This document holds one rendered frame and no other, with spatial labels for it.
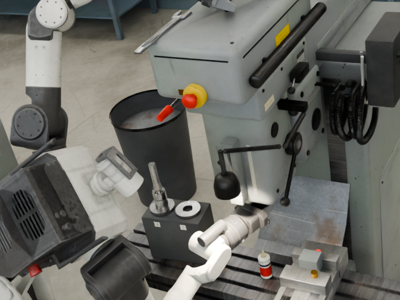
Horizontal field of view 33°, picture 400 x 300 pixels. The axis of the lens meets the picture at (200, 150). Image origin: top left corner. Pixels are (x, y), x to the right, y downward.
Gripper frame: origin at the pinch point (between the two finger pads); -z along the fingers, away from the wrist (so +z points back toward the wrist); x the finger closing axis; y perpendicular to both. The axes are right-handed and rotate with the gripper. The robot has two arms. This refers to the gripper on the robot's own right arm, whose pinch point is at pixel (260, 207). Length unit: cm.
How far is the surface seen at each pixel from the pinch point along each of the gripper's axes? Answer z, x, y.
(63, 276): -3, 170, 123
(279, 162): -0.1, -10.3, -20.7
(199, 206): 1.6, 27.9, 10.3
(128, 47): -237, 381, 122
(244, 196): 10.7, -4.9, -13.3
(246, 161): 8.0, -5.2, -24.3
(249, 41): 11, -16, -65
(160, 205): 10.0, 38.4, 8.4
